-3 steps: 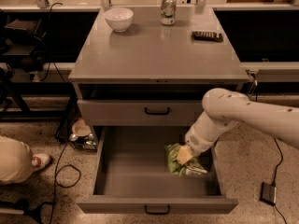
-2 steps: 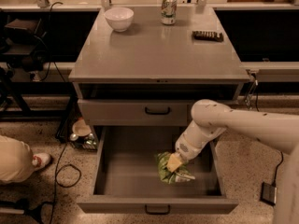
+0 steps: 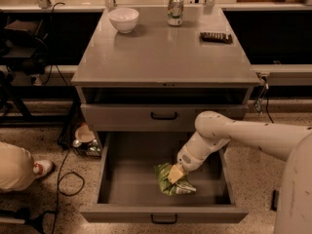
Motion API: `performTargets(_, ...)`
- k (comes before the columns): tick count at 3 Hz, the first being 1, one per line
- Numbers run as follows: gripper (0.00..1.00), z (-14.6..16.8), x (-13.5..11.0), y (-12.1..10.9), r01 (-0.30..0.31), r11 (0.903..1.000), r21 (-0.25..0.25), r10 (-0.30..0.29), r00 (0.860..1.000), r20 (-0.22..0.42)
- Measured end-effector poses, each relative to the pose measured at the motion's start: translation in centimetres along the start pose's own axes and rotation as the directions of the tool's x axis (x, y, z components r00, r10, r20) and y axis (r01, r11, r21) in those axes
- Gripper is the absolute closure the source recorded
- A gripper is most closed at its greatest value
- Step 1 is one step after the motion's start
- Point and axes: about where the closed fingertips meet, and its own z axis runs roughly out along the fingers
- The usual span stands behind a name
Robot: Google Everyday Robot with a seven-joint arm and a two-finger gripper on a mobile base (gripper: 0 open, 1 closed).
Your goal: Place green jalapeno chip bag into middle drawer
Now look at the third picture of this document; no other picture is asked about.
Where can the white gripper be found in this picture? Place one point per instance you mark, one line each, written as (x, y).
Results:
(188, 161)

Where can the green jalapeno chip bag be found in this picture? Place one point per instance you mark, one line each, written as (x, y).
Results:
(172, 180)

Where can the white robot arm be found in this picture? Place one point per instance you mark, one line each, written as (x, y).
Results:
(289, 143)

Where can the open grey lower drawer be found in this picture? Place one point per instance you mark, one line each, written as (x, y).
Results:
(128, 190)

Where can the closed grey upper drawer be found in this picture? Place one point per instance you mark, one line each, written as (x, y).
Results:
(136, 117)

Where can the grey drawer cabinet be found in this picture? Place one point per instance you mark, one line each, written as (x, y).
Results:
(161, 64)

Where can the black power adapter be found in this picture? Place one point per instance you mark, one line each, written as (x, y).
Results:
(275, 199)

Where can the white red shoe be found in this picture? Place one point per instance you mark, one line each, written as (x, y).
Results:
(42, 168)

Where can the person's beige trouser leg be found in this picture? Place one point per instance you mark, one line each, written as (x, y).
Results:
(16, 168)

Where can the white bowl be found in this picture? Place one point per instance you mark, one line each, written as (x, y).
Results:
(124, 20)

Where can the green white soda can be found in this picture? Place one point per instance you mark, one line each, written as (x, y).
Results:
(175, 12)

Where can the black equipment on left shelf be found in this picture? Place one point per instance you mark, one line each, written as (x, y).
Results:
(25, 48)

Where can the black lower drawer handle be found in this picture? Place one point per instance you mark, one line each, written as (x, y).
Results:
(164, 219)

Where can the black drawer handle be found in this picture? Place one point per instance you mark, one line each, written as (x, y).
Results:
(164, 219)
(165, 117)

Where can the black upper drawer handle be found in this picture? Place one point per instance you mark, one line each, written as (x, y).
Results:
(165, 117)

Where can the wire basket with dishes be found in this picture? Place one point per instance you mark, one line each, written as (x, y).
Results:
(85, 143)

